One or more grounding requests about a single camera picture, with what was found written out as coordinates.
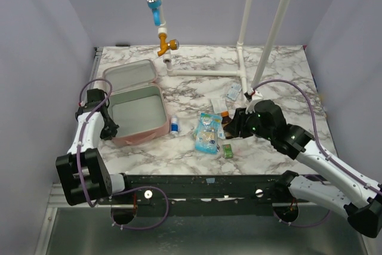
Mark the pink medicine kit case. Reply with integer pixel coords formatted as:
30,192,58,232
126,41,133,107
103,60,170,147

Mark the amber bottle orange cap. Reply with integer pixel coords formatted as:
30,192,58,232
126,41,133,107
220,111,232,126

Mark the small green medicine box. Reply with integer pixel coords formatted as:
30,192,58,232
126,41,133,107
222,144,233,159

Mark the blue cotton swab packet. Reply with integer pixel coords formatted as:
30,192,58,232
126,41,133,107
195,113,221,154

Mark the small white blue bottle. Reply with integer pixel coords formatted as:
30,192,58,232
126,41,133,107
170,115,179,135

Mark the white blue gauze packet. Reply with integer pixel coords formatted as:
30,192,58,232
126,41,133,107
217,124,226,140

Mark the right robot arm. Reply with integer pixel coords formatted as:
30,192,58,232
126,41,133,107
224,100,381,238

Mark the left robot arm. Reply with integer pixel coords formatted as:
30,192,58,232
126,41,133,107
56,89,133,206

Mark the small blue white sachet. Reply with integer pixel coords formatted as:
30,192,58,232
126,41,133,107
226,83,242,101

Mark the clear zip bag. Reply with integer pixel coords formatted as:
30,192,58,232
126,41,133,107
210,98,227,114

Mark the orange brass faucet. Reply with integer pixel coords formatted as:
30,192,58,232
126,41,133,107
157,33,180,57

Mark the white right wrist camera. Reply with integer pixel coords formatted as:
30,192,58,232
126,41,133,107
244,91,264,114

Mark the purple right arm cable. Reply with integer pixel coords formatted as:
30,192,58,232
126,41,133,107
253,78,382,228

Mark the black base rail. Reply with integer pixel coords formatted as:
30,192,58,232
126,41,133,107
101,171,295,217

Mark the blue valve handle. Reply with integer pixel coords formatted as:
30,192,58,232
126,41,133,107
146,0,162,26

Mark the white PVC pipe frame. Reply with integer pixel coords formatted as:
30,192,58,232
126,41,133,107
156,0,291,93

